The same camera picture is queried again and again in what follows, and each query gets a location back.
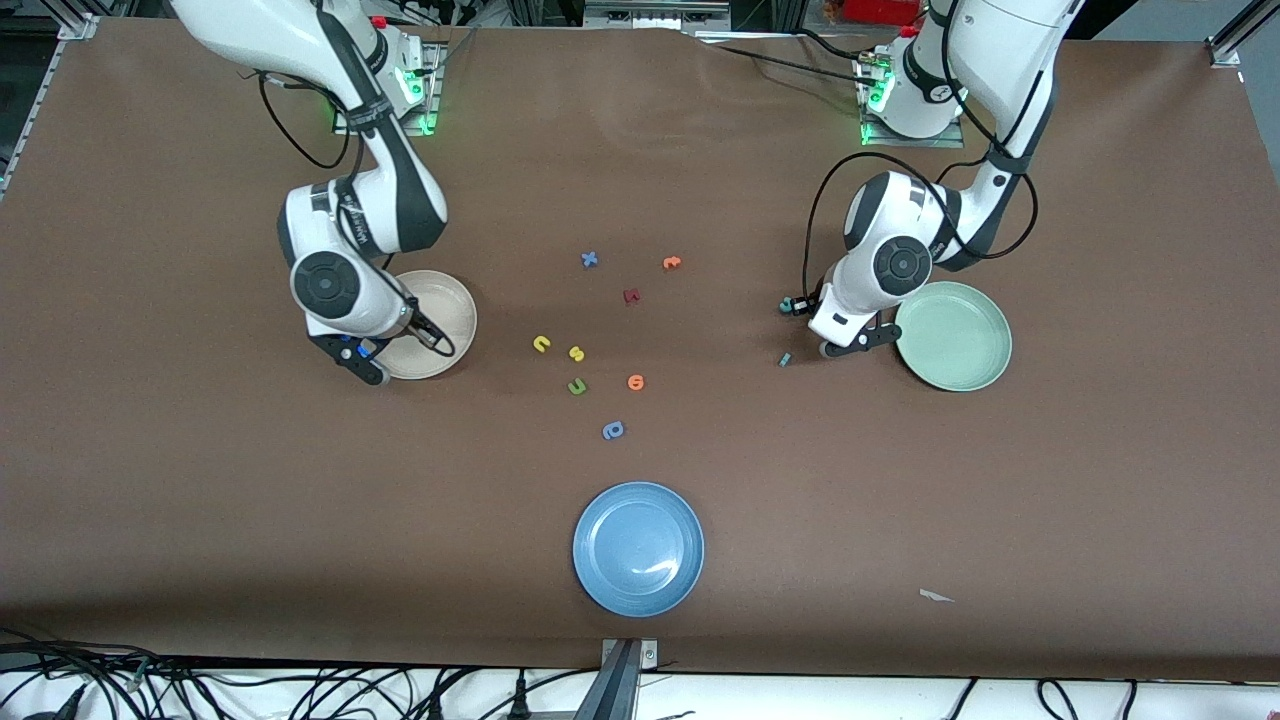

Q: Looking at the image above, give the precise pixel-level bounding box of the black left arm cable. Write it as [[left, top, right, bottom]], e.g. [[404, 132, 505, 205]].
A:
[[800, 0, 1041, 301]]

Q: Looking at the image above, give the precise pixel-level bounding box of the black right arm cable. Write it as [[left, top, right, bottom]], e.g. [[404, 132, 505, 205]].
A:
[[255, 68, 401, 301]]

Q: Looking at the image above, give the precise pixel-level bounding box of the blue plate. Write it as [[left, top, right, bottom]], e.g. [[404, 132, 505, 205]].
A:
[[572, 482, 705, 618]]

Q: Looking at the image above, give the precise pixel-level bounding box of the tangled black cable bundle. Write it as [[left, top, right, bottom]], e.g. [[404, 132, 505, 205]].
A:
[[0, 628, 481, 720]]

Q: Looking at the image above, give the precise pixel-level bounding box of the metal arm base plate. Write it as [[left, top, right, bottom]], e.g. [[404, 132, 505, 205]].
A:
[[333, 40, 446, 137], [858, 50, 966, 149]]

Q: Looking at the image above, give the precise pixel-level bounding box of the aluminium frame corner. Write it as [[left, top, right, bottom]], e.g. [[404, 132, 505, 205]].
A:
[[1205, 0, 1280, 69]]

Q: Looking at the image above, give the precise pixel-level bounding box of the beige brown plate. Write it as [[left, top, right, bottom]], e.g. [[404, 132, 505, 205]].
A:
[[375, 270, 478, 381]]

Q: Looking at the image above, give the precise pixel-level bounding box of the brown table cover sheet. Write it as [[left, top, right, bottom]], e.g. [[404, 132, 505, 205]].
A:
[[0, 15, 1280, 683]]

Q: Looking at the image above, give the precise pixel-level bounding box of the grey metal frame bracket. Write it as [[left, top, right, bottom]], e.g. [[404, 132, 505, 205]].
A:
[[575, 638, 661, 720]]

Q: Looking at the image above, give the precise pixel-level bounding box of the black base cable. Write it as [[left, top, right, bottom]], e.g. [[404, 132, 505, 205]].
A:
[[790, 25, 901, 63], [700, 38, 886, 91]]

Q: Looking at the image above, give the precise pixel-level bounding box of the grey metal rack frame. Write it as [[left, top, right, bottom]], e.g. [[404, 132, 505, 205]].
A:
[[583, 0, 733, 31]]

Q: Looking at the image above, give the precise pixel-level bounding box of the green plate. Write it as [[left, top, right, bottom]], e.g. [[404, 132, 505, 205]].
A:
[[893, 281, 1013, 392]]

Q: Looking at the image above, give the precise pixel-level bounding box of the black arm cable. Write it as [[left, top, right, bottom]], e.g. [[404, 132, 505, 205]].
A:
[[800, 0, 1041, 301], [255, 68, 401, 301]]

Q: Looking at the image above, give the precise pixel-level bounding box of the aluminium frame rail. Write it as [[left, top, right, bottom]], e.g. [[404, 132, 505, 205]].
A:
[[0, 0, 101, 201]]

